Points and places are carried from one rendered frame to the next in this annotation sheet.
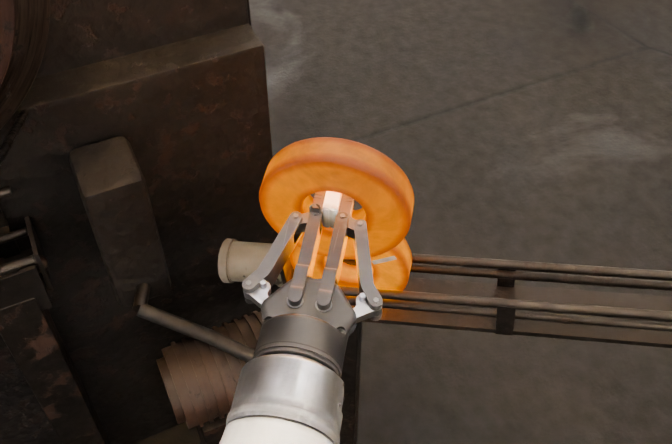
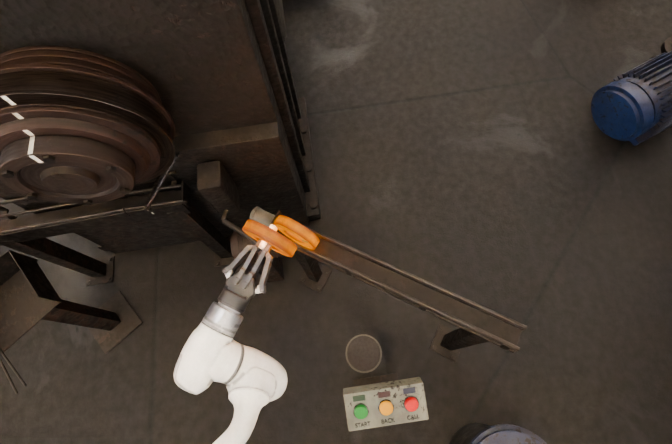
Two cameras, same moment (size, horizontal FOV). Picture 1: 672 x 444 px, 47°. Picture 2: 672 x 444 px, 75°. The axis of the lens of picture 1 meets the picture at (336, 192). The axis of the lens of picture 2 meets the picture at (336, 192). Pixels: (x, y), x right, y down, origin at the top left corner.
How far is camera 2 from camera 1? 0.71 m
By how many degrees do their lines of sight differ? 25
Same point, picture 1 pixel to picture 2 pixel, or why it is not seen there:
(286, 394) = (216, 321)
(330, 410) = (230, 327)
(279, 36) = (362, 25)
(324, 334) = (237, 301)
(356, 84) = (392, 68)
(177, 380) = (234, 247)
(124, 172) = (214, 181)
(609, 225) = (488, 186)
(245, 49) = (270, 137)
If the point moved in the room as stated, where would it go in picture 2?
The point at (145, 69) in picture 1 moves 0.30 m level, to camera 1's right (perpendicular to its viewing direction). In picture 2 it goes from (227, 140) to (319, 164)
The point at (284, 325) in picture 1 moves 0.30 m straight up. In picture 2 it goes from (226, 295) to (180, 269)
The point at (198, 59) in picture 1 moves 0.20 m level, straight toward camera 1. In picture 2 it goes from (249, 139) to (239, 200)
